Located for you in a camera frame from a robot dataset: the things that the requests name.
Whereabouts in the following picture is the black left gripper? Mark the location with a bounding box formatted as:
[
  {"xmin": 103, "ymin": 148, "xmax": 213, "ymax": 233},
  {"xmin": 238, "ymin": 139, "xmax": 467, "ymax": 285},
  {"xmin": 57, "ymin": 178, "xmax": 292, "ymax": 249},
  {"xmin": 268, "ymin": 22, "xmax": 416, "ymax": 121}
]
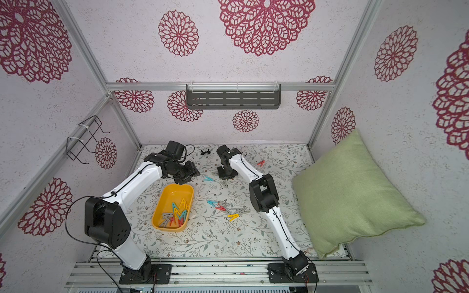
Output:
[{"xmin": 169, "ymin": 160, "xmax": 201, "ymax": 186}]

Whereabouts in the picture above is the yellow clothespin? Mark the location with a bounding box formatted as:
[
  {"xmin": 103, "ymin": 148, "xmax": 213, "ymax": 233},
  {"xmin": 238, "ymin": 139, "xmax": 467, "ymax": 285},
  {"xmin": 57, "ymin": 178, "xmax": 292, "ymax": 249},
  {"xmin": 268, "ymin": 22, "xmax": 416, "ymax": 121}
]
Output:
[
  {"xmin": 227, "ymin": 214, "xmax": 239, "ymax": 222},
  {"xmin": 178, "ymin": 199, "xmax": 189, "ymax": 211}
]

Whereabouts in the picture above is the yellow storage box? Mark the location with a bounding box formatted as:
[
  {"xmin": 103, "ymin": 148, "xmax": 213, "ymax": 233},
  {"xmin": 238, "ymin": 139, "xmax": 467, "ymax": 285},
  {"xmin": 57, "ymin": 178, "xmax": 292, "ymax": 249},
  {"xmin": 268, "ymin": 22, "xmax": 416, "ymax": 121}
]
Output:
[{"xmin": 152, "ymin": 184, "xmax": 194, "ymax": 233}]

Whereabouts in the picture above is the grey clothespin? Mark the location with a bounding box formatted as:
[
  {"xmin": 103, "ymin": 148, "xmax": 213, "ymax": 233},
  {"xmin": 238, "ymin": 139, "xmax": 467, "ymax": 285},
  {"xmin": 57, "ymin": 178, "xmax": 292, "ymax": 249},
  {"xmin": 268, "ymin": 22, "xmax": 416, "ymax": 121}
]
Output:
[
  {"xmin": 159, "ymin": 213, "xmax": 173, "ymax": 228},
  {"xmin": 228, "ymin": 207, "xmax": 249, "ymax": 215}
]

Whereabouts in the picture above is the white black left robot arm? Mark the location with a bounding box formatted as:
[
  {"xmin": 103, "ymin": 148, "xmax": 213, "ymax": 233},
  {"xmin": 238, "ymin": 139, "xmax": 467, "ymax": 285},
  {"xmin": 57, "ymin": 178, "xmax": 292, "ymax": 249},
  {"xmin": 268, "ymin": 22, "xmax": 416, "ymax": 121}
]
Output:
[{"xmin": 84, "ymin": 152, "xmax": 200, "ymax": 271}]

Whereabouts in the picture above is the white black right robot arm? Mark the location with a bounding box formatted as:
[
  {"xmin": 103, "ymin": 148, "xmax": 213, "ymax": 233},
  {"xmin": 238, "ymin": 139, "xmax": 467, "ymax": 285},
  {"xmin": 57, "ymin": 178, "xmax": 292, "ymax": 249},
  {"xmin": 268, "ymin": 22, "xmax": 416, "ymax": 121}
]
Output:
[{"xmin": 216, "ymin": 145, "xmax": 310, "ymax": 279}]

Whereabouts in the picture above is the teal clothespin in pile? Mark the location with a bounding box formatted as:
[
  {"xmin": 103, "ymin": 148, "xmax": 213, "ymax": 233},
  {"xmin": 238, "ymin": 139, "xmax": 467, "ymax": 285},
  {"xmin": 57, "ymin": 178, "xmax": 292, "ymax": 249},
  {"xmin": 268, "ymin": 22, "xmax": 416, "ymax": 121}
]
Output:
[{"xmin": 207, "ymin": 200, "xmax": 218, "ymax": 208}]

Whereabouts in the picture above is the grey clothespin in pile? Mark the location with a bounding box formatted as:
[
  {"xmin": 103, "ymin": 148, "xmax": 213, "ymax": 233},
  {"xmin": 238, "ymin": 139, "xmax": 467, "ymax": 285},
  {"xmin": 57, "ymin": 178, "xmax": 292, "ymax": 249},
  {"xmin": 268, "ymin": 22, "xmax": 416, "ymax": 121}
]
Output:
[{"xmin": 228, "ymin": 207, "xmax": 249, "ymax": 215}]

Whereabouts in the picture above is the green pillow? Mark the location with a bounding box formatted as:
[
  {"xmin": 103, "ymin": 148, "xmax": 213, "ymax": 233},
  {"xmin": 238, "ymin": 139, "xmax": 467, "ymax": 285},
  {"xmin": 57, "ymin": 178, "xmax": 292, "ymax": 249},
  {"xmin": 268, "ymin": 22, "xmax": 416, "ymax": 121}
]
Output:
[{"xmin": 293, "ymin": 130, "xmax": 426, "ymax": 258}]

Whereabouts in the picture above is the grey wall shelf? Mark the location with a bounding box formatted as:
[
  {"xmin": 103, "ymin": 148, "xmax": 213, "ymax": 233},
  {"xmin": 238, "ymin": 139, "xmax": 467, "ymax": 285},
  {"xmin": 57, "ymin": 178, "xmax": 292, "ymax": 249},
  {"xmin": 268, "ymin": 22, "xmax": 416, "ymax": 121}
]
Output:
[{"xmin": 185, "ymin": 84, "xmax": 282, "ymax": 110}]

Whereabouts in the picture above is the black wire wall rack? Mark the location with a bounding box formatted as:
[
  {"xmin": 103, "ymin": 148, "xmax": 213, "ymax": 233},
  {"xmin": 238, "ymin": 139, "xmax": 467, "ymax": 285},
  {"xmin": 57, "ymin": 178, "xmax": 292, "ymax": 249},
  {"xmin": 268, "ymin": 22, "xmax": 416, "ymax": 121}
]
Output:
[{"xmin": 65, "ymin": 115, "xmax": 110, "ymax": 165}]

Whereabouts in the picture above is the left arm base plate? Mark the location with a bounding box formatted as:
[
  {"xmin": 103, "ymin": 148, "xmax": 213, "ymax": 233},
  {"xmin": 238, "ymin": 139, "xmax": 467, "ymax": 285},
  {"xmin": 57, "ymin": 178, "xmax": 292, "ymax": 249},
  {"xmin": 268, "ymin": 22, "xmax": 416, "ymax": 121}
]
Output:
[{"xmin": 118, "ymin": 264, "xmax": 172, "ymax": 285}]

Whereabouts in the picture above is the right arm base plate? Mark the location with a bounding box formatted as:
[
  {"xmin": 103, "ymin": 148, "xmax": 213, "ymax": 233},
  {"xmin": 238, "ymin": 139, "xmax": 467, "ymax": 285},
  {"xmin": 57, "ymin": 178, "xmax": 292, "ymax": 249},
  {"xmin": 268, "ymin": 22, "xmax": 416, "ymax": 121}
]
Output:
[{"xmin": 267, "ymin": 263, "xmax": 319, "ymax": 284}]

